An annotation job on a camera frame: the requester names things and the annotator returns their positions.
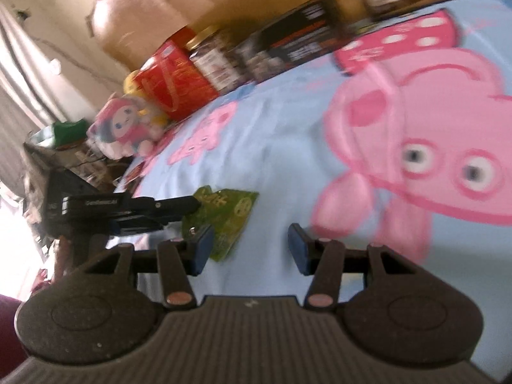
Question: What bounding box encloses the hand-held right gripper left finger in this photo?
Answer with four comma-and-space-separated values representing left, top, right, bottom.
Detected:
97, 224, 214, 311

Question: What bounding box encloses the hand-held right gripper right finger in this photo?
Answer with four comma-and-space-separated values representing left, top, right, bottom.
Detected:
288, 223, 415, 311

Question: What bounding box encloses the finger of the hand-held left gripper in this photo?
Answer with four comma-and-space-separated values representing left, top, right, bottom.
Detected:
115, 217, 168, 236
153, 194, 202, 222

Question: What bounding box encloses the dark green snack packet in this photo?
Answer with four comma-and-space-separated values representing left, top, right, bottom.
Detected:
182, 185, 260, 263

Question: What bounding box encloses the cluttered side table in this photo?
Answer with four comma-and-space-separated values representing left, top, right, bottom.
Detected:
23, 127, 133, 193

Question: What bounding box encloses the small red card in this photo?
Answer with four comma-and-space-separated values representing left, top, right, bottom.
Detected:
123, 164, 145, 185

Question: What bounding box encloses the green bag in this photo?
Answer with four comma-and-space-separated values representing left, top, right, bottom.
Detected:
52, 119, 89, 147

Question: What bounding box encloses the pink plush toy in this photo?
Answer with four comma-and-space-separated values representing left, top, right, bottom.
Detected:
89, 97, 155, 159

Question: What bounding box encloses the yellow plush duck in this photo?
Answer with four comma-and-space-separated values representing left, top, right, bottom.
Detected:
122, 70, 169, 129

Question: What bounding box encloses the pig printed blue blanket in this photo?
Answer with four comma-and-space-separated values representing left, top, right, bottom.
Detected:
116, 0, 512, 381

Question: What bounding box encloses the red gift box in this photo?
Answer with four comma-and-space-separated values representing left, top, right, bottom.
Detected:
132, 40, 219, 122

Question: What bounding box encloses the dark red clothing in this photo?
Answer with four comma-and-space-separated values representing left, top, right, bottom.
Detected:
0, 293, 32, 369

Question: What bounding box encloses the gold lid cashew jar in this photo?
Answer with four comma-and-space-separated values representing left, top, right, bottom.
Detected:
186, 25, 245, 93

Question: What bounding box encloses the grey striped curtain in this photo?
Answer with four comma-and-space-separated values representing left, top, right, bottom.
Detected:
0, 3, 57, 129

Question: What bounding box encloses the black tin box with sheep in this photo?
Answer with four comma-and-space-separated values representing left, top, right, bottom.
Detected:
236, 0, 349, 85

